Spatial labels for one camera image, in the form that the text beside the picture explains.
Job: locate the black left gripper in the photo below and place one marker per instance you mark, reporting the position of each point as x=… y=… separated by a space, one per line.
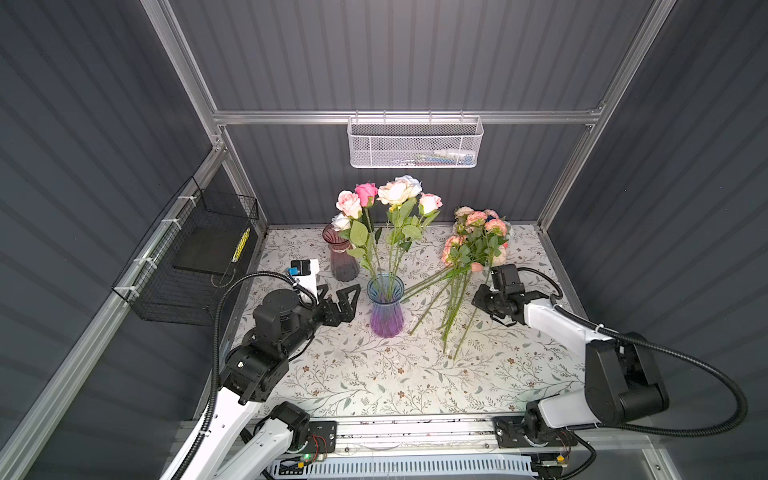
x=334 y=318

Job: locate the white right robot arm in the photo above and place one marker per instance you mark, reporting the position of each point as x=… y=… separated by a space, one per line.
x=622 y=381

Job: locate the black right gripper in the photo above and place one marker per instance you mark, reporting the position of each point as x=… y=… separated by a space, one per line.
x=478 y=300

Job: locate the white wire wall basket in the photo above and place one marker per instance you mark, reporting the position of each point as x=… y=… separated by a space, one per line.
x=414 y=141

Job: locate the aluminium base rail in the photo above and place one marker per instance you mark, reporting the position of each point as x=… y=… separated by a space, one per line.
x=441 y=433

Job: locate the pile of artificial flowers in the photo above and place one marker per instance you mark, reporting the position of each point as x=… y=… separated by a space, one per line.
x=479 y=242

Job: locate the hot pink rose stem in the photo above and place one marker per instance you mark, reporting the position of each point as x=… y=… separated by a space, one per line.
x=367 y=194

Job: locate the blue purple glass vase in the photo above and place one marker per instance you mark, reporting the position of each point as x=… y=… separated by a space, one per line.
x=386 y=292

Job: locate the red glass vase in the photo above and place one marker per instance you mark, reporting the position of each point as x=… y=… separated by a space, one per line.
x=344 y=267

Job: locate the floral patterned table mat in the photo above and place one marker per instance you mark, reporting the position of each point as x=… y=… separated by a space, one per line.
x=485 y=367

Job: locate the light pink rose stem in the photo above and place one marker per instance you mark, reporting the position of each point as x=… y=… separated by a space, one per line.
x=410 y=221

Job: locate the white rose stem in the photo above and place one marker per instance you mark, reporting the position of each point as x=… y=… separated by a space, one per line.
x=414 y=186

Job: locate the yellow tool in basket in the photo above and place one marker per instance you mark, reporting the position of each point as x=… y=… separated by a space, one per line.
x=241 y=245

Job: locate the black wire side basket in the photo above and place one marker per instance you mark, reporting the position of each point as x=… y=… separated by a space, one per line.
x=186 y=266

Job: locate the pink cream spray rose stem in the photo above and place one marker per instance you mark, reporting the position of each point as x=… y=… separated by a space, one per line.
x=347 y=225

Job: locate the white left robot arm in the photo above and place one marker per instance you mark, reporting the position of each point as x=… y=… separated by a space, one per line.
x=286 y=321

